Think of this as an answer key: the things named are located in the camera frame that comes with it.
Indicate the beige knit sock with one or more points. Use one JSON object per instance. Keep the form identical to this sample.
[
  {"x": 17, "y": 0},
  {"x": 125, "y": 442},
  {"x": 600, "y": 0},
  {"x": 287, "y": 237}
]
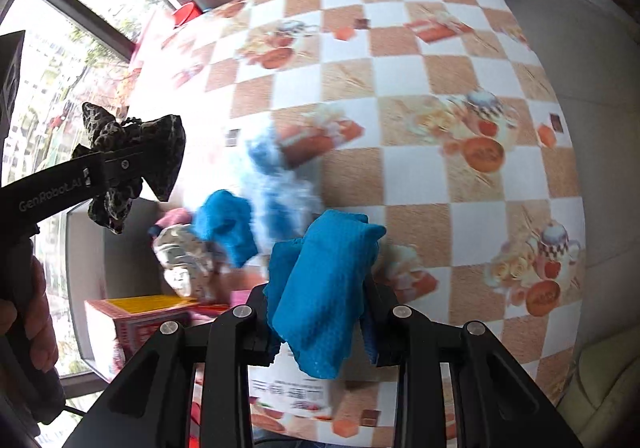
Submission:
[{"x": 185, "y": 268}]

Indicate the light blue fluffy cloth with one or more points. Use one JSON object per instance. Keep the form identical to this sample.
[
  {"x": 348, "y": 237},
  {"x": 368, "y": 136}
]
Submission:
[{"x": 280, "y": 198}]

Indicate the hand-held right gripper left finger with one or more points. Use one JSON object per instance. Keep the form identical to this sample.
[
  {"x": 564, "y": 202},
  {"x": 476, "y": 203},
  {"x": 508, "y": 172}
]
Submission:
[{"x": 235, "y": 353}]

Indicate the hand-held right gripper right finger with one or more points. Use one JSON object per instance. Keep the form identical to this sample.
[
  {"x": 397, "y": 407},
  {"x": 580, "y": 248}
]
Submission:
[{"x": 410, "y": 343}]

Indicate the grey storage box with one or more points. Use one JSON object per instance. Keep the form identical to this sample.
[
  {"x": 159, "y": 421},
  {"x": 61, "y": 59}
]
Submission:
[{"x": 125, "y": 258}]

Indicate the red plastic basin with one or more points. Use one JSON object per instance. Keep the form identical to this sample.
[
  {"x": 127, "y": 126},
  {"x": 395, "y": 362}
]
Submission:
[{"x": 185, "y": 13}]

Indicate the blue waffle cloth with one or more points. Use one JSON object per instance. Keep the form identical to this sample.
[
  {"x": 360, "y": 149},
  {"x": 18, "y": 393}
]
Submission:
[
  {"x": 225, "y": 228},
  {"x": 325, "y": 288}
]

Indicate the window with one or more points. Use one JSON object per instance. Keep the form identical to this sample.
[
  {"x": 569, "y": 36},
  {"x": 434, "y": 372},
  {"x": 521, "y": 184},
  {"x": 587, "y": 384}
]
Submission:
[{"x": 75, "y": 62}]

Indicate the leopard print cloth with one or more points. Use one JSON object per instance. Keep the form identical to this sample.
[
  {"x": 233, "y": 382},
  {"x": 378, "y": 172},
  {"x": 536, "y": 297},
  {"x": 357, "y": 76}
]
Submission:
[{"x": 165, "y": 152}]

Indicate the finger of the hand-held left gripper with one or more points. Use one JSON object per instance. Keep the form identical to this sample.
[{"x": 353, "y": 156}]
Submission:
[{"x": 122, "y": 165}]

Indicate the pink knit sock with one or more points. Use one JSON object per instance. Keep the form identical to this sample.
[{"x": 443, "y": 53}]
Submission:
[{"x": 175, "y": 220}]

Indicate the pink patterned cardboard box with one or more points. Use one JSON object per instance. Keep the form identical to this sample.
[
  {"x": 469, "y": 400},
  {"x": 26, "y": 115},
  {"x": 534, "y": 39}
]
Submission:
[{"x": 145, "y": 328}]

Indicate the white printed paper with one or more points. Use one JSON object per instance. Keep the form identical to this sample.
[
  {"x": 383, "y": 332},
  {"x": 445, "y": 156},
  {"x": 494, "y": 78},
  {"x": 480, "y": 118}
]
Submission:
[{"x": 290, "y": 393}]

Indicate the beige cushion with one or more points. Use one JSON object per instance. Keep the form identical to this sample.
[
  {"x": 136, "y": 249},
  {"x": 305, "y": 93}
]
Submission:
[{"x": 600, "y": 388}]

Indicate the person's left hand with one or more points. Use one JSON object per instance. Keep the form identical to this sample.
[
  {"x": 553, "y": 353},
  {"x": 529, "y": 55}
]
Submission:
[{"x": 45, "y": 328}]

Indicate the checkered printed tablecloth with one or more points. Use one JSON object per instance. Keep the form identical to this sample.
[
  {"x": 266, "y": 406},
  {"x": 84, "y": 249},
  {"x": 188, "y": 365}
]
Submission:
[{"x": 400, "y": 77}]

